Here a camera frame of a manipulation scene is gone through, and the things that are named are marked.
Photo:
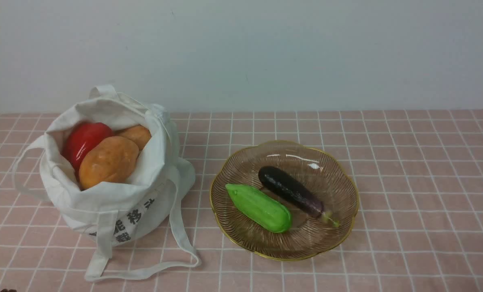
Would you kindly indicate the white cloth tote bag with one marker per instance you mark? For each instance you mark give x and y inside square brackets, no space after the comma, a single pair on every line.
[113,214]

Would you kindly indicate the dark purple eggplant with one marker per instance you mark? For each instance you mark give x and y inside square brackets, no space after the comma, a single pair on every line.
[292,191]

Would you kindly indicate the green loofah gourd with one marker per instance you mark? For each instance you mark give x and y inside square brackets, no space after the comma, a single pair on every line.
[259,207]

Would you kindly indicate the gold rimmed glass bowl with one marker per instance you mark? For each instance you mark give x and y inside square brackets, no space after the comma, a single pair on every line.
[318,171]

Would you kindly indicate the red bell pepper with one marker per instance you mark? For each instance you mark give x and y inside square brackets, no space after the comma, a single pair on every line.
[82,140]

